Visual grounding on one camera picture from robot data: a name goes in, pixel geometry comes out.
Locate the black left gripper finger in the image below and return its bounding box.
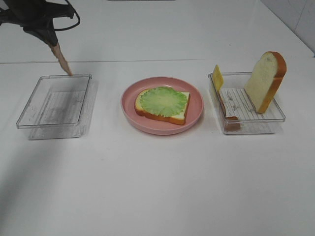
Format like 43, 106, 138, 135
23, 27, 58, 47

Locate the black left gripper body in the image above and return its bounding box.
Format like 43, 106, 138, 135
0, 0, 75, 30

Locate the bacon strip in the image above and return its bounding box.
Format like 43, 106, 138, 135
219, 94, 241, 132
49, 43, 73, 76

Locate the green lettuce leaf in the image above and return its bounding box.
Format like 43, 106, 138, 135
136, 87, 190, 118

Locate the white bread slice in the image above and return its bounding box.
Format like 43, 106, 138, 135
134, 89, 190, 125
244, 51, 287, 114

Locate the clear plastic left container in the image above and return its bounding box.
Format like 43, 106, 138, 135
16, 74, 98, 140

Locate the clear plastic container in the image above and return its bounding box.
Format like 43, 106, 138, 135
16, 74, 98, 140
208, 72, 285, 135

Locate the pink round plate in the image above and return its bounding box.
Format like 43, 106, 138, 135
121, 77, 204, 135

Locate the yellow cheese slice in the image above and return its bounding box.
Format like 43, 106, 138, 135
212, 65, 224, 92

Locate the clear plastic right container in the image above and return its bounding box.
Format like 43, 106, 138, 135
208, 72, 285, 135

